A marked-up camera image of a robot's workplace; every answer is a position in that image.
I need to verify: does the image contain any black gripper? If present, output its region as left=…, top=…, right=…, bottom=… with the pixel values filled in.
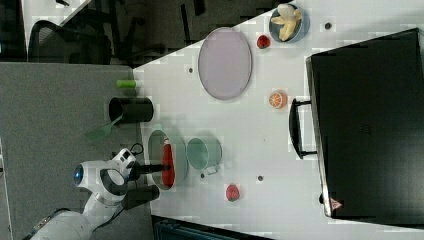
left=129, top=162, right=171, bottom=181

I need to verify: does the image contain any red ketchup bottle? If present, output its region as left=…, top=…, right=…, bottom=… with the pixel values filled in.
left=162, top=138, right=175, bottom=188

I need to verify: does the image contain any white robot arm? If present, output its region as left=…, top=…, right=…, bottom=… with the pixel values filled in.
left=22, top=160, right=171, bottom=240

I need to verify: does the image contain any green strainer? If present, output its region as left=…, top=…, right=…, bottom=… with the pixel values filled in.
left=146, top=128, right=188, bottom=191

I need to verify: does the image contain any green spatula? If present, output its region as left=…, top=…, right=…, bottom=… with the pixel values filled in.
left=85, top=115, right=122, bottom=142

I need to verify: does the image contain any green mug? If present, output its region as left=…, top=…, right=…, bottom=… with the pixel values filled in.
left=186, top=136, right=222, bottom=175

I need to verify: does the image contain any black utensil holder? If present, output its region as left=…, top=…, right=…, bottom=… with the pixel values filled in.
left=108, top=97, right=154, bottom=124

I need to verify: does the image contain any green cylinder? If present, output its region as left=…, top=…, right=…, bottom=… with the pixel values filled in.
left=116, top=80, right=137, bottom=89

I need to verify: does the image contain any large red strawberry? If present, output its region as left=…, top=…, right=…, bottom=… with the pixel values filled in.
left=226, top=184, right=240, bottom=202

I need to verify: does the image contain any grey oval plate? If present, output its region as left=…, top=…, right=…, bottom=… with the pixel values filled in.
left=198, top=27, right=252, bottom=100

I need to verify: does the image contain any orange slice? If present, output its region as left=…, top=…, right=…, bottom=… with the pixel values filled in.
left=268, top=91, right=287, bottom=109

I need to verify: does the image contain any black office chair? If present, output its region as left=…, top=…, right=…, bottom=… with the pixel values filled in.
left=28, top=20, right=112, bottom=65

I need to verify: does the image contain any small red strawberry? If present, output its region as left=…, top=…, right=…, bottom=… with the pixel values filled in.
left=256, top=35, right=271, bottom=49

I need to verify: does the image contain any blue bowl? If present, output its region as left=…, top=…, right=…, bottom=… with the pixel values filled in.
left=268, top=4, right=310, bottom=43

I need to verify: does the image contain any peeled banana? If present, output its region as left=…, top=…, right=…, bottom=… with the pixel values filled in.
left=271, top=4, right=302, bottom=42

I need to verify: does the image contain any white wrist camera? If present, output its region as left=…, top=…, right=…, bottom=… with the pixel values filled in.
left=112, top=148, right=136, bottom=178

